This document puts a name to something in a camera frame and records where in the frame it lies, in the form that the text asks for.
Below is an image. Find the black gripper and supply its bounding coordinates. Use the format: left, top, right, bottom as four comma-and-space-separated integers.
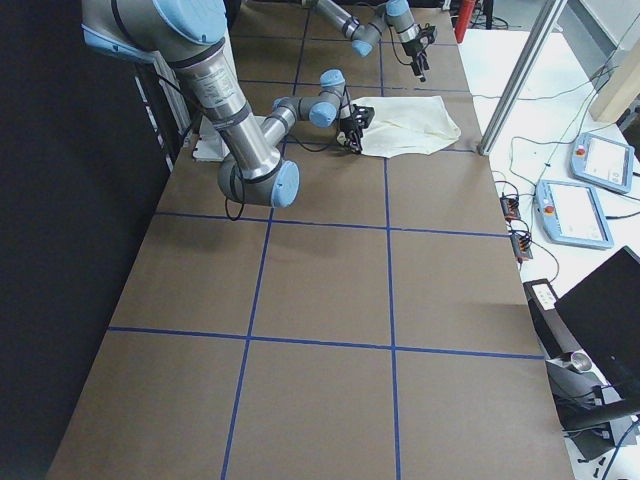
399, 27, 437, 83
339, 104, 374, 153

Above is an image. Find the cream long-sleeve cat shirt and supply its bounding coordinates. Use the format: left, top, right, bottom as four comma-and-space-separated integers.
354, 95, 461, 158

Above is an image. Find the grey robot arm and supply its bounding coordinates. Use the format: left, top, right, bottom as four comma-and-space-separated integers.
300, 0, 437, 83
82, 0, 374, 208

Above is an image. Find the brown table cover mat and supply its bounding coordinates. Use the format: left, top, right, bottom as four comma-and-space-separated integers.
48, 2, 573, 479

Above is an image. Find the far teach pendant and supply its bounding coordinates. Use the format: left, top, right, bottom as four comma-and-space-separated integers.
570, 133, 635, 194

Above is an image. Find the teach pendant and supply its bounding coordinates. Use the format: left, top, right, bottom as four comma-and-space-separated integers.
570, 133, 635, 194
534, 180, 614, 250

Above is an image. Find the near teach pendant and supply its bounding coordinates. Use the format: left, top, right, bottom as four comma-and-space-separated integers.
534, 180, 614, 250

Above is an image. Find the black monitor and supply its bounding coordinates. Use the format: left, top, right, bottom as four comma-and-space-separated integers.
555, 246, 639, 398

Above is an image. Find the aluminium frame post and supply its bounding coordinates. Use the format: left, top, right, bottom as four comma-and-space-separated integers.
477, 0, 568, 156

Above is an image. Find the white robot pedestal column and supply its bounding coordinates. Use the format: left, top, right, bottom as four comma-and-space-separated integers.
192, 117, 229, 163

